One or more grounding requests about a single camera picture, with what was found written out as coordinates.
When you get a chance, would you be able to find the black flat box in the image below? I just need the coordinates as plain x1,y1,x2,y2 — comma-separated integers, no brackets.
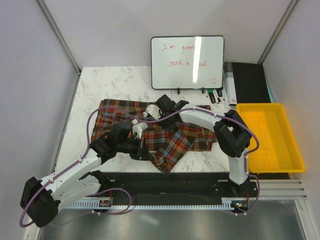
223,62,271,106

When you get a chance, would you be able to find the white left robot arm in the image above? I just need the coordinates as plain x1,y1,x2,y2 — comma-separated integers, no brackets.
20,120,151,228

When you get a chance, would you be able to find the small whiteboard with stand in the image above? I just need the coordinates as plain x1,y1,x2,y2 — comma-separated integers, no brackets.
150,35,225,91

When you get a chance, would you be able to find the green highlighter marker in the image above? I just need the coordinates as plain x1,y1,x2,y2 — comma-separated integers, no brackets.
207,89,216,104

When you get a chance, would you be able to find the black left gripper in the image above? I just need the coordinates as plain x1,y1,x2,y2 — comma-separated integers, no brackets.
117,135,154,162

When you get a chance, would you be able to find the yellow plastic bin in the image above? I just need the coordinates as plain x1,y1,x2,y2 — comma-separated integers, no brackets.
236,103,306,174

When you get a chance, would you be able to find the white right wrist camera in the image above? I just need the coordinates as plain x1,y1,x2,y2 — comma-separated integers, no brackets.
143,104,161,120

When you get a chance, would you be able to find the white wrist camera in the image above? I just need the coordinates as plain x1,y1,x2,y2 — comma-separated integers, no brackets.
143,104,161,120
131,119,148,139

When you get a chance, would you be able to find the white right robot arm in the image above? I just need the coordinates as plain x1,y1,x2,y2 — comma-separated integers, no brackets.
155,94,252,197

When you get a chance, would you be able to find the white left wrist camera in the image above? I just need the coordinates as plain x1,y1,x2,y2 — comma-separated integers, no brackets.
131,119,148,139

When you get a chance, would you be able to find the black highlighter marker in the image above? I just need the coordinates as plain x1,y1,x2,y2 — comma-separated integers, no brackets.
217,88,224,98

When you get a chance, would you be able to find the plaid long sleeve shirt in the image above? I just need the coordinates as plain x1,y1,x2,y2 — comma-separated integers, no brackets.
90,99,217,174

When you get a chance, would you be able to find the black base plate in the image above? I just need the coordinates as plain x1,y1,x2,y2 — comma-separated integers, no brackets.
90,170,258,205

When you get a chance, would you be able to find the white slotted cable duct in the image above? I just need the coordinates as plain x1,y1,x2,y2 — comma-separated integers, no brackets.
66,197,247,211

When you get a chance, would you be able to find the aluminium extrusion rail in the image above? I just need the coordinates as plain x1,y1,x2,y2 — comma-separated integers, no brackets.
259,179,307,200

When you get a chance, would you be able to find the white green whiteboard marker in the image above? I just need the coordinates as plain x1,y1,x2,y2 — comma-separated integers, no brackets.
213,89,221,104

